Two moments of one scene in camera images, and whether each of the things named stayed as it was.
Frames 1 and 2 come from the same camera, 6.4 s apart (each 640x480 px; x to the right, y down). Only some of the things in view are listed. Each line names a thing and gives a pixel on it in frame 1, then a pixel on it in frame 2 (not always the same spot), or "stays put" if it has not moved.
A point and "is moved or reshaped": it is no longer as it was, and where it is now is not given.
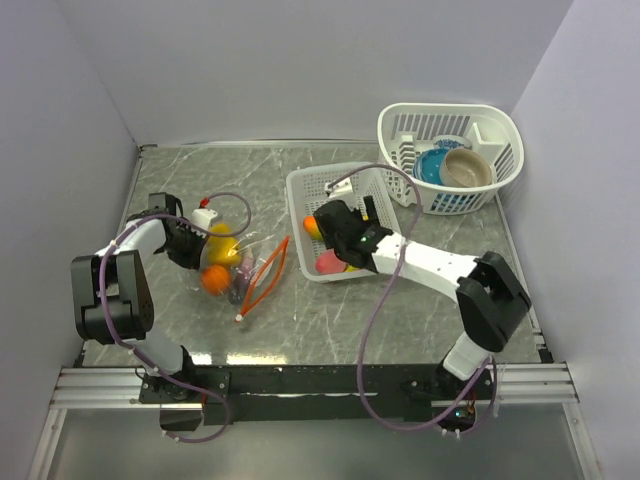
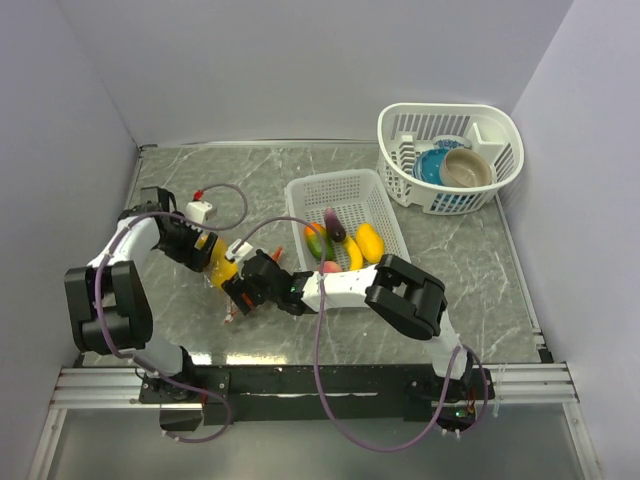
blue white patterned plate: x=450 y=142 stays put
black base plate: x=291 y=394 stays put
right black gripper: x=372 y=215 to x=233 y=288
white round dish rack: x=460 y=155 stays put
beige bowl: x=460 y=167 stays put
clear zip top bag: x=237 y=268 is moved or reshaped
